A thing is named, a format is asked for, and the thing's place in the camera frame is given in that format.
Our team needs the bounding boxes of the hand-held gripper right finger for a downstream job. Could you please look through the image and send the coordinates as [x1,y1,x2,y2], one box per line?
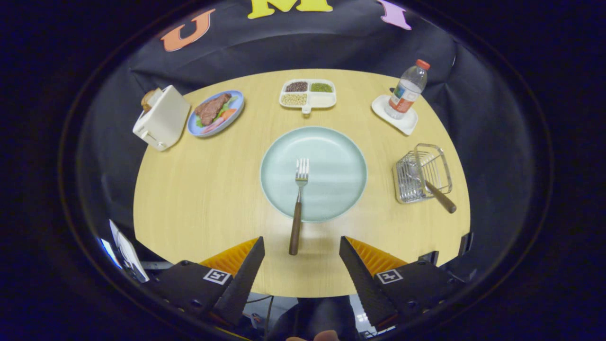
[339,236,467,332]

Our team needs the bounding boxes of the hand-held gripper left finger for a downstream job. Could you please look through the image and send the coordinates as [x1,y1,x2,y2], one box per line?
[142,237,266,326]

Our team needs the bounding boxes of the fork with brown wooden handle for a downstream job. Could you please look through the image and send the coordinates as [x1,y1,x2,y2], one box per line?
[289,158,310,256]

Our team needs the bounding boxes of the spoon with brown wooden handle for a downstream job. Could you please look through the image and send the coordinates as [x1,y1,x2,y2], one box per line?
[407,163,457,214]

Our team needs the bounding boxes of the pale green plate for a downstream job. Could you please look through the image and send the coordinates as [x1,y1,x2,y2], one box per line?
[260,126,368,223]

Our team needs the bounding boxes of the white flat board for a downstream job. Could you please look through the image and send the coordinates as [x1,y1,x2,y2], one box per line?
[108,219,150,284]

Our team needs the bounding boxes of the white square coaster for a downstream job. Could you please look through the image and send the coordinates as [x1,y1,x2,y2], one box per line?
[371,94,419,136]

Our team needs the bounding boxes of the blue rimmed plate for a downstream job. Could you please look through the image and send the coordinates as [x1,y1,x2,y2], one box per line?
[187,90,245,138]

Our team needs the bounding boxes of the brown steak with vegetables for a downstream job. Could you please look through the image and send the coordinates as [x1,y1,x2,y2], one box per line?
[195,93,233,126]

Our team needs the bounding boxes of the white toaster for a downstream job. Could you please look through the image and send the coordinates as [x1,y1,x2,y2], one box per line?
[133,85,191,152]

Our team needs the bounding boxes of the white divided dish with grains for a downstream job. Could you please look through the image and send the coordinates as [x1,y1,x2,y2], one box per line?
[279,79,337,115]

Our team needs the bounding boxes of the clear water bottle red cap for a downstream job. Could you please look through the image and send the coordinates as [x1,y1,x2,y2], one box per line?
[384,59,431,120]

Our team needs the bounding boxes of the toasted bread slice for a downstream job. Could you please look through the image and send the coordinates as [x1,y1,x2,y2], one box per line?
[141,89,164,113]

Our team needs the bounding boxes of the black cables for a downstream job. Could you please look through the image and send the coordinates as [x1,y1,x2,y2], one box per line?
[244,295,276,339]

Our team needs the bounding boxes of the metal wire basket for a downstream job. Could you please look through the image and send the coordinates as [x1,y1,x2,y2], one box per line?
[392,144,453,204]

